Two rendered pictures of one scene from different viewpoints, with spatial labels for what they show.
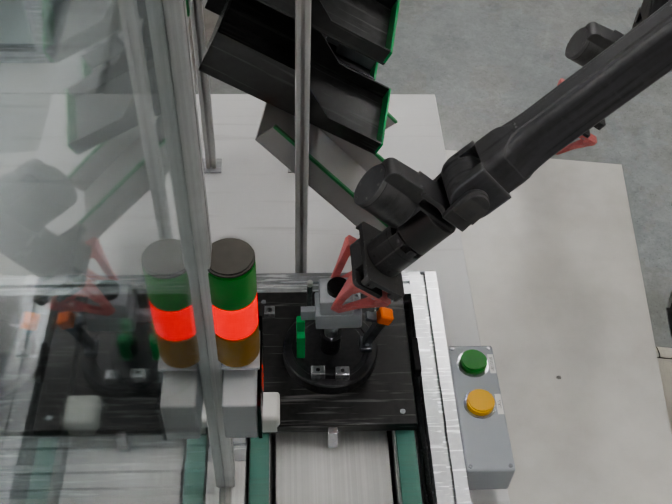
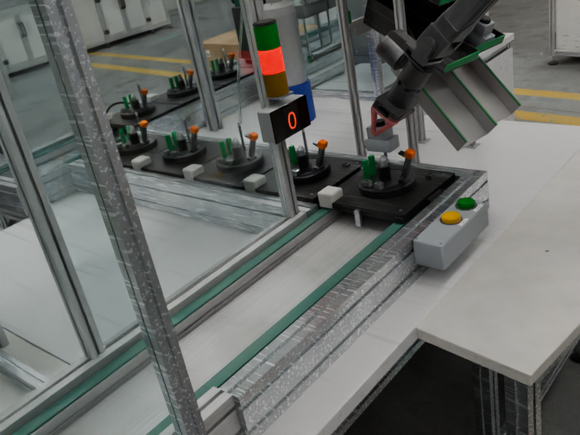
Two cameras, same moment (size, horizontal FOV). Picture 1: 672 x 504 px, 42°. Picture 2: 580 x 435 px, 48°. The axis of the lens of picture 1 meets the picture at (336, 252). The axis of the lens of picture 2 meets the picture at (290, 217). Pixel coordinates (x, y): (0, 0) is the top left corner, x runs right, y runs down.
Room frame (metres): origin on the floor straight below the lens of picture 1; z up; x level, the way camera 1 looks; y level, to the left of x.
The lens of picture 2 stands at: (-0.38, -0.94, 1.64)
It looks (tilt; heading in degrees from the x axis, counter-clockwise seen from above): 26 degrees down; 49
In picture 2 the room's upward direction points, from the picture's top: 11 degrees counter-clockwise
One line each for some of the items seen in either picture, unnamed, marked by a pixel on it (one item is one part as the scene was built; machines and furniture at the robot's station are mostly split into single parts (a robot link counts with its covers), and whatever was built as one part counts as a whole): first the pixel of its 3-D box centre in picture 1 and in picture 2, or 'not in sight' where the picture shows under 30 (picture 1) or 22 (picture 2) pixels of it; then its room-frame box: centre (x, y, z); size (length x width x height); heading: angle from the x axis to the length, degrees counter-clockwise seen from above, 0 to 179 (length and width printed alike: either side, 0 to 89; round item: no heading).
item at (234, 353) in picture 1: (235, 335); (275, 83); (0.55, 0.10, 1.28); 0.05 x 0.05 x 0.05
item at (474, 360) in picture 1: (473, 363); (466, 204); (0.75, -0.21, 0.96); 0.04 x 0.04 x 0.02
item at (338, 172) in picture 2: not in sight; (302, 159); (0.73, 0.26, 1.01); 0.24 x 0.24 x 0.13; 5
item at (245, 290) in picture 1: (230, 276); (267, 35); (0.55, 0.10, 1.38); 0.05 x 0.05 x 0.05
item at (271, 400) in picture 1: (263, 412); (330, 197); (0.64, 0.09, 0.97); 0.05 x 0.05 x 0.04; 5
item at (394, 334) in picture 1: (329, 357); (387, 189); (0.75, 0.00, 0.96); 0.24 x 0.24 x 0.02; 5
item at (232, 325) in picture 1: (233, 307); (271, 59); (0.55, 0.10, 1.33); 0.05 x 0.05 x 0.05
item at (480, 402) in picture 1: (480, 403); (450, 218); (0.68, -0.22, 0.96); 0.04 x 0.04 x 0.02
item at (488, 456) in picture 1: (476, 414); (451, 231); (0.68, -0.22, 0.93); 0.21 x 0.07 x 0.06; 5
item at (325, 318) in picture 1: (330, 301); (377, 135); (0.74, 0.00, 1.11); 0.08 x 0.04 x 0.07; 95
